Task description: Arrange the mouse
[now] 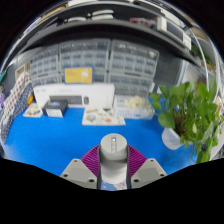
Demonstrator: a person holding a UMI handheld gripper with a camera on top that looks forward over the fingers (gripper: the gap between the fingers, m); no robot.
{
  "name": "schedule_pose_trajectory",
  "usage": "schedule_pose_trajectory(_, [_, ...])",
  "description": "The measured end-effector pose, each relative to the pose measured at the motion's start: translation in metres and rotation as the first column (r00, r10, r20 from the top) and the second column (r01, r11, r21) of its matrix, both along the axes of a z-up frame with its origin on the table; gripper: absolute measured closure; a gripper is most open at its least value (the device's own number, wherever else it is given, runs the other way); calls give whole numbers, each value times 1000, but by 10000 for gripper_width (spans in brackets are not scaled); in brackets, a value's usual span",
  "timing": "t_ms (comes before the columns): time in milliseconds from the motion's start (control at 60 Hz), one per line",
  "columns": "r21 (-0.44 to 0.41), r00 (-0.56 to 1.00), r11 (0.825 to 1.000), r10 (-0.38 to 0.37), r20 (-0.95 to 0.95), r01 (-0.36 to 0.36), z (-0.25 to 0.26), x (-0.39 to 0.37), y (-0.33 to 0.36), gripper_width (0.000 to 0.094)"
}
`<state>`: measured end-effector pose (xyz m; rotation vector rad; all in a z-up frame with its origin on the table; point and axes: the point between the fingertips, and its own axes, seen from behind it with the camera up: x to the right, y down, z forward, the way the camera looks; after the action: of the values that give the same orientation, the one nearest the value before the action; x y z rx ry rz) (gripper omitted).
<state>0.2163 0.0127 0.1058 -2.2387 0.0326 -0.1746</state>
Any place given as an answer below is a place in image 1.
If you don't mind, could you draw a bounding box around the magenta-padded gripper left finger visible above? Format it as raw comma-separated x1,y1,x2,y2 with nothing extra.
59,144,102,190

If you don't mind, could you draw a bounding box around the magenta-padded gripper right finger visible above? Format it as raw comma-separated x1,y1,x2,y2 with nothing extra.
125,144,168,190

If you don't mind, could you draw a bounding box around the light grey computer mouse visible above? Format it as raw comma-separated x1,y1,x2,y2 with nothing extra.
99,133,129,185

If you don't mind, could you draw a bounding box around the clear plastic box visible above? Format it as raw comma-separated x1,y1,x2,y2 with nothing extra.
113,94,156,121

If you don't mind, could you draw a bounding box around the small black box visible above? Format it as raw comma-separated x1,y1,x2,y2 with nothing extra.
42,99,69,119

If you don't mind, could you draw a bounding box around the potted green plant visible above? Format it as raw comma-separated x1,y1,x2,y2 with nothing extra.
148,78,224,165

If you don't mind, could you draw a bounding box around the long white keyboard box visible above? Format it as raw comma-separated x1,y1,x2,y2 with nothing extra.
33,83,116,110

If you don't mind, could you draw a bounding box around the yellow blue box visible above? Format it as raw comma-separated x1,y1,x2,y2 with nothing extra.
64,66,94,85

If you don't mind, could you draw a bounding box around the red blue checkered cloth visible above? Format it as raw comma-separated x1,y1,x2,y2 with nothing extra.
0,71,33,125

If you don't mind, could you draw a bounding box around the grey pegboard panel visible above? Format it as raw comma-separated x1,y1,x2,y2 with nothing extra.
155,49,188,88

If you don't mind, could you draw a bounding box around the white woven basket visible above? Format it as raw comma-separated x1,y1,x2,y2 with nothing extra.
14,63,31,82

